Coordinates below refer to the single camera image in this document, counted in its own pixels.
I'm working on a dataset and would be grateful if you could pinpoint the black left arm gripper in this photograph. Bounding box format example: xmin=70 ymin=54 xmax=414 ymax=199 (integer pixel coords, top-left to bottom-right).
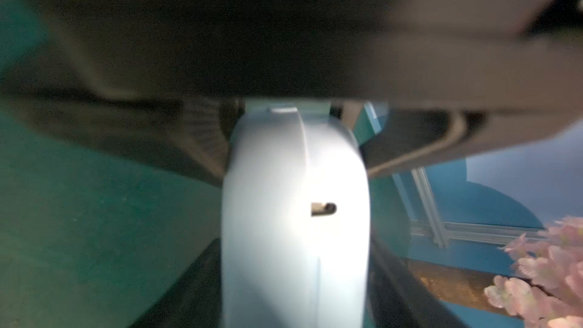
xmin=1 ymin=0 xmax=582 ymax=185

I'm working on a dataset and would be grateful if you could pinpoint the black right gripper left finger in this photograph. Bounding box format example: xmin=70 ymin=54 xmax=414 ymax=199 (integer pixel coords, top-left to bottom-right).
xmin=131 ymin=238 xmax=222 ymax=327

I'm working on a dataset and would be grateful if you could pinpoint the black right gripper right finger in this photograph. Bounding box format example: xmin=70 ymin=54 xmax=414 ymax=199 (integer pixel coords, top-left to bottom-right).
xmin=367 ymin=236 xmax=465 ymax=328

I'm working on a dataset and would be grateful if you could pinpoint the white alarm device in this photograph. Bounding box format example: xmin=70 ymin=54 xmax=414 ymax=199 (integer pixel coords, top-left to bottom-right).
xmin=221 ymin=102 xmax=370 ymax=327

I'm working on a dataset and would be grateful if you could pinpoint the rusty tree trunk pole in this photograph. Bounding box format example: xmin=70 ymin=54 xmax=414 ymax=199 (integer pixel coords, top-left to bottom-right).
xmin=406 ymin=259 xmax=510 ymax=317

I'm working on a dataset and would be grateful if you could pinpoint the pink blossom artificial tree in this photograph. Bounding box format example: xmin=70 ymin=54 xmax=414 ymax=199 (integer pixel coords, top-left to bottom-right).
xmin=484 ymin=217 xmax=582 ymax=327

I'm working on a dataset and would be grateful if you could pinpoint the aluminium back frame bar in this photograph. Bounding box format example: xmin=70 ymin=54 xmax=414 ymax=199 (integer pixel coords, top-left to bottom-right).
xmin=410 ymin=168 xmax=545 ymax=248

